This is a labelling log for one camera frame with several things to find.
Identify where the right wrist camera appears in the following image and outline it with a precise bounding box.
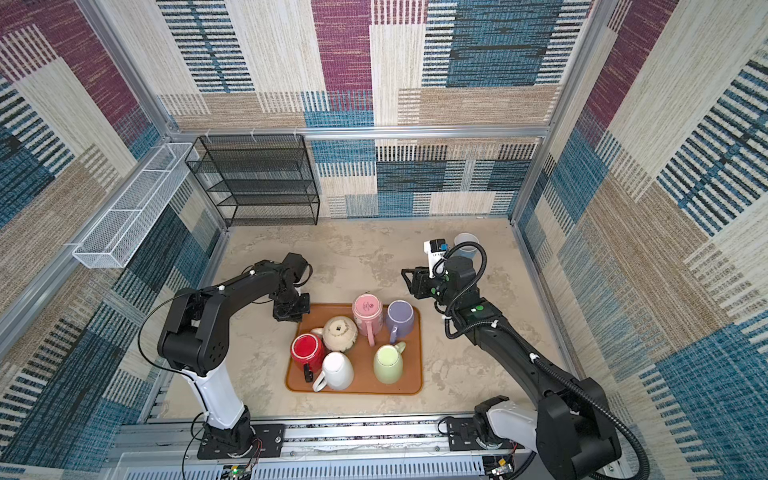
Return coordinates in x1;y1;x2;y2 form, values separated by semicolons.
424;238;448;278

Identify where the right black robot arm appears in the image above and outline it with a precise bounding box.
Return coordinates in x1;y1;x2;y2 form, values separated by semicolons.
401;257;622;479

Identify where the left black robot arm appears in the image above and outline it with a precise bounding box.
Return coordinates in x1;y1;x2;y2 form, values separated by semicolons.
157;253;313;457

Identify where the purple mug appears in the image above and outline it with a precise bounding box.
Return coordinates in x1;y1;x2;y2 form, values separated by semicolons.
386;300;415;344

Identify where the black wire shelf rack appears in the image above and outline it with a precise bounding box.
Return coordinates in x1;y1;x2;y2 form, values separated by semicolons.
185;134;320;228

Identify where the red mug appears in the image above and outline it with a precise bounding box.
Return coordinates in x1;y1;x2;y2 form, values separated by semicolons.
290;333;326;383

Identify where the light green mug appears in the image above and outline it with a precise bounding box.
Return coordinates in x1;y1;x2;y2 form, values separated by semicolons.
373;342;406;385

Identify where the beige speckled mug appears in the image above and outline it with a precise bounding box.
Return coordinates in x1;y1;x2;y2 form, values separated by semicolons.
311;316;358;353

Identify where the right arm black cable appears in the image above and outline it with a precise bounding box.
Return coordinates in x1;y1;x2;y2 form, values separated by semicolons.
431;241;652;480

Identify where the white wire mesh basket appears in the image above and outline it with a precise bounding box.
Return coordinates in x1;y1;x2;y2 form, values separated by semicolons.
73;143;192;269

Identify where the pink patterned mug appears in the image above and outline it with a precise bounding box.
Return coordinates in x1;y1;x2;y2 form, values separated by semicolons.
352;293;384;347

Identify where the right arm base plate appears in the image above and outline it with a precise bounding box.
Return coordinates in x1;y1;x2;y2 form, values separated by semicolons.
436;416;515;452

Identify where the brown rectangular tray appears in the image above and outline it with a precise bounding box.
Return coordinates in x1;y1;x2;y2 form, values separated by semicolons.
294;303;423;395

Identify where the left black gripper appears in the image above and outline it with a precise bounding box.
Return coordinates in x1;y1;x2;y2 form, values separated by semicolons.
275;288;312;320

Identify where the white mug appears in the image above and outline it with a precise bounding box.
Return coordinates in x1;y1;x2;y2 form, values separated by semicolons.
312;352;354;392

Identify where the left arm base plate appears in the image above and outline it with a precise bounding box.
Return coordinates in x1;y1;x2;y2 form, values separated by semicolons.
196;423;286;461

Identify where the blue polka dot mug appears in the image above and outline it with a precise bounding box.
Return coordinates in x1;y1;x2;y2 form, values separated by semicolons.
454;232;479;260

